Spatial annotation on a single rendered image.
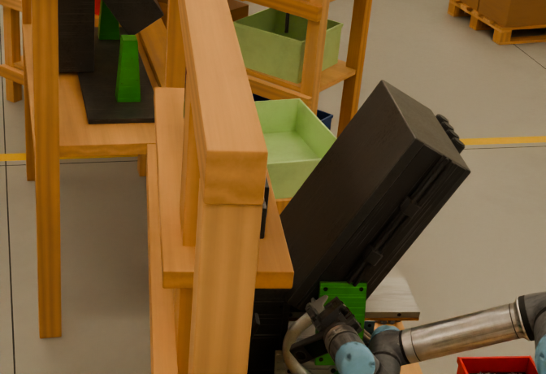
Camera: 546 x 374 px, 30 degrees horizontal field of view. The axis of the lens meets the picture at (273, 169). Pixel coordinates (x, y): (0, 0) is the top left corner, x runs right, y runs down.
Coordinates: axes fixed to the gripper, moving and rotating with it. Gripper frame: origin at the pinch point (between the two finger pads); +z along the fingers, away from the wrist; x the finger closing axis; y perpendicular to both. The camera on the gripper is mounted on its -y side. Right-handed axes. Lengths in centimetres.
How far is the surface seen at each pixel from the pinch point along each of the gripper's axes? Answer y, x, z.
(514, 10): 241, -145, 540
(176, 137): 1, 50, 17
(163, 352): -27.4, 24.7, -22.6
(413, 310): 18.8, -22.7, 13.2
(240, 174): 10, 58, -78
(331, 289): 6.8, 1.0, 1.8
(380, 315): 11.6, -18.0, 13.4
